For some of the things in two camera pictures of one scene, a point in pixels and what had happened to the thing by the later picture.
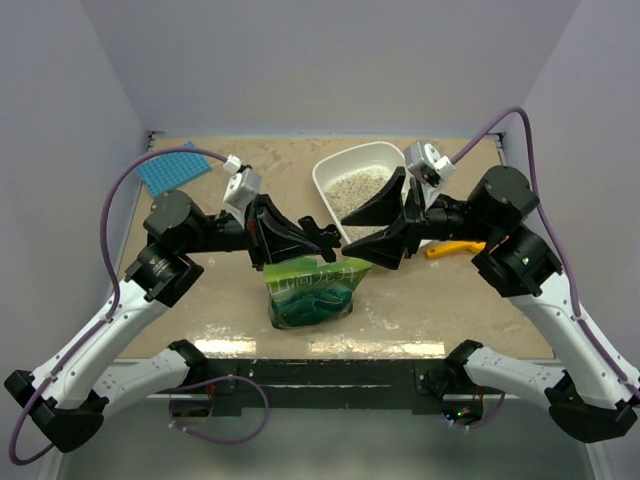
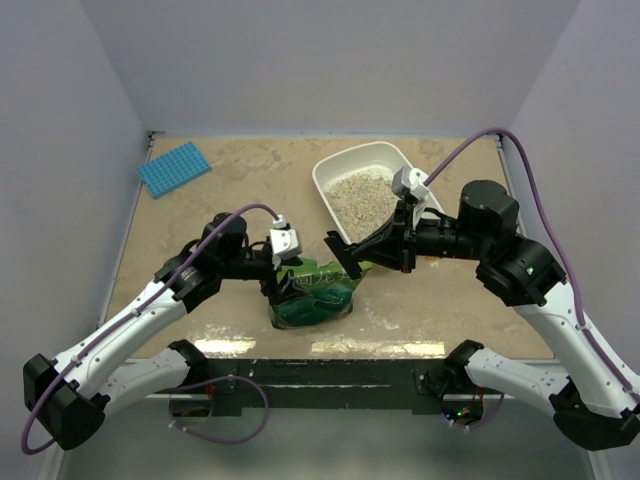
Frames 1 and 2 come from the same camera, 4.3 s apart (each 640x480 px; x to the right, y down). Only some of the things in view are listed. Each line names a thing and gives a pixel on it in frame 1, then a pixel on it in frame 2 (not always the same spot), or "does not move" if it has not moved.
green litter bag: x=306 y=293 does not move
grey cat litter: x=350 y=191 does not move
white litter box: x=348 y=181 does not move
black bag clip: x=325 y=240 to x=344 y=253
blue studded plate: x=164 y=171 does not move
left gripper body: x=255 y=236 to x=270 y=284
